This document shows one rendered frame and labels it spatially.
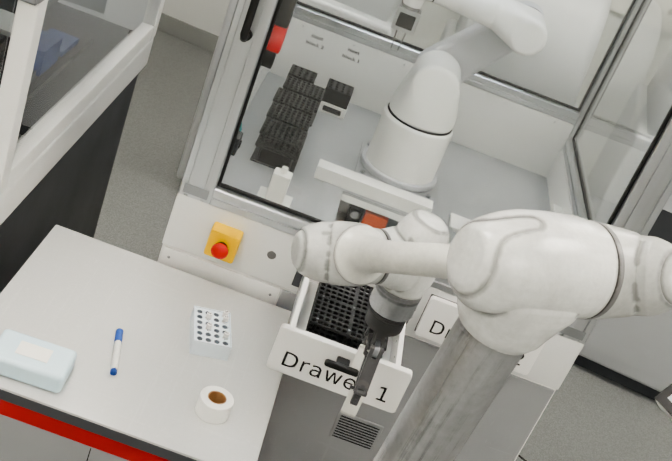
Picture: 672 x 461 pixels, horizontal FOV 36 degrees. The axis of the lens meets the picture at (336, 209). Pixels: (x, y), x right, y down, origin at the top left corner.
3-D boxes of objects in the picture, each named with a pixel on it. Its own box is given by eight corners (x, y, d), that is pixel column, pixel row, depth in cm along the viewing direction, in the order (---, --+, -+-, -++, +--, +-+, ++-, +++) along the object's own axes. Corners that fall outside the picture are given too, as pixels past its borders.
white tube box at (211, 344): (227, 361, 222) (232, 347, 220) (189, 353, 220) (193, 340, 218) (225, 325, 233) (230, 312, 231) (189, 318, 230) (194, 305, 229)
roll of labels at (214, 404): (235, 419, 207) (240, 404, 205) (208, 428, 202) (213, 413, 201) (215, 396, 211) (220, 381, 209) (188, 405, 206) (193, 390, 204)
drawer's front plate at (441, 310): (527, 376, 246) (546, 341, 241) (414, 334, 245) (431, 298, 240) (526, 371, 248) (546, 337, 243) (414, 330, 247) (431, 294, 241)
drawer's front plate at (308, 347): (394, 414, 217) (413, 375, 211) (265, 366, 215) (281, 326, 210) (394, 409, 218) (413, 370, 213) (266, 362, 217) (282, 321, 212)
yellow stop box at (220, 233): (231, 266, 239) (240, 241, 236) (202, 255, 239) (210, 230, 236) (235, 255, 244) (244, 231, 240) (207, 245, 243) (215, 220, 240)
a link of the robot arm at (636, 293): (620, 230, 150) (547, 220, 144) (718, 232, 134) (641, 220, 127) (613, 320, 149) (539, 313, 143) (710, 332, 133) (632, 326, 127)
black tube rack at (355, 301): (376, 371, 224) (386, 348, 221) (300, 343, 223) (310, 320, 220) (384, 316, 244) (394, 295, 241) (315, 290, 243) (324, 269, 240)
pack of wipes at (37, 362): (74, 366, 204) (79, 349, 202) (59, 396, 196) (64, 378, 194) (1, 342, 203) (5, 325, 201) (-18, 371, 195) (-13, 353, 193)
